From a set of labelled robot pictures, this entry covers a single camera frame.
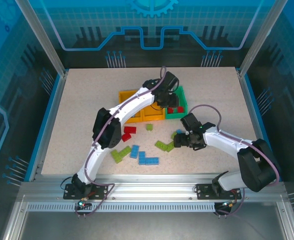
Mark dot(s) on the small lime green lego brick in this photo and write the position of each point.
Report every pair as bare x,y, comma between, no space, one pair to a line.
150,127
173,135

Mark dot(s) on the green plastic bin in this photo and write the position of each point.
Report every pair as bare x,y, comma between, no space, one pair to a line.
184,100

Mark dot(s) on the yellow plastic bin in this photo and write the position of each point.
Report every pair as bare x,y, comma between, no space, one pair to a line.
153,116
125,96

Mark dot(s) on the aluminium frame post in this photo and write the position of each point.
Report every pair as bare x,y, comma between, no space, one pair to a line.
44,37
262,37

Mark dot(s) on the grey metal bottom tray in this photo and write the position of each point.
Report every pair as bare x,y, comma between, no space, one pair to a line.
147,225

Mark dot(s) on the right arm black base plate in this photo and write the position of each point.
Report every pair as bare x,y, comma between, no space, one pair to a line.
203,191

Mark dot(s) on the small red lego brick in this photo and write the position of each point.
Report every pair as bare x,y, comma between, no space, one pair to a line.
170,110
180,109

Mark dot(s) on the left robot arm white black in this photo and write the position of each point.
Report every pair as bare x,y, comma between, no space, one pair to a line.
134,105

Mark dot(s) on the aluminium front rail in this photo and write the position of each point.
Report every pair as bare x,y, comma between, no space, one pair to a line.
152,190

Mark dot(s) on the small blue lego brick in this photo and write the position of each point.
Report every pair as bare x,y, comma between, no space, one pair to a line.
179,130

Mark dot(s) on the right connector with yellow plug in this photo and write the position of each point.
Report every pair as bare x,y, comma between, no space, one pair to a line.
228,204

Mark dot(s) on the long lime green lego brick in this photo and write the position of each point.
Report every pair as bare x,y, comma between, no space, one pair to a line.
170,146
160,145
116,156
125,151

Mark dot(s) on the aluminium side rail blue trim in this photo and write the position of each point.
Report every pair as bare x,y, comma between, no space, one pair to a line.
55,105
252,105

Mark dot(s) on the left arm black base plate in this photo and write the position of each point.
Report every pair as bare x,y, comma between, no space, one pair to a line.
100,190

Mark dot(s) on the left connector with green light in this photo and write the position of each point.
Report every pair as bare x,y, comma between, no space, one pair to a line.
81,203

